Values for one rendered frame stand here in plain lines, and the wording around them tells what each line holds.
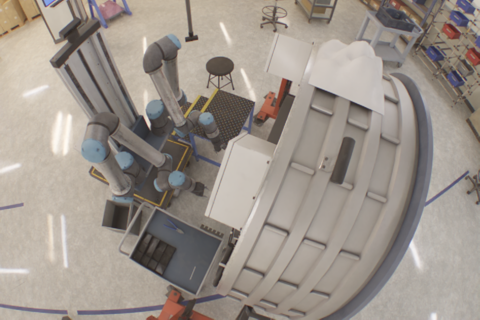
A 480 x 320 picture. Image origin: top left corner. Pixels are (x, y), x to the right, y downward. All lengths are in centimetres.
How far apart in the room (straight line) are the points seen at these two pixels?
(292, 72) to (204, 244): 125
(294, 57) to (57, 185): 295
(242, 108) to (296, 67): 131
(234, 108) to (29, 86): 403
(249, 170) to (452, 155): 405
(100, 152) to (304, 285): 92
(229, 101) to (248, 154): 168
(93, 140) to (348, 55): 104
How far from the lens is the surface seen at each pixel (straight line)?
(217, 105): 224
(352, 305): 87
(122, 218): 262
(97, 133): 109
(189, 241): 171
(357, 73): 73
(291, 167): 63
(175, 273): 172
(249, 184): 63
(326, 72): 74
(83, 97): 140
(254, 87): 323
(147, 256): 175
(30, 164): 377
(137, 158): 194
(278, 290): 83
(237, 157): 62
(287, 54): 98
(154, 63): 137
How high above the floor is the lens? 234
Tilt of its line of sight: 59 degrees down
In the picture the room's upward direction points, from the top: 5 degrees clockwise
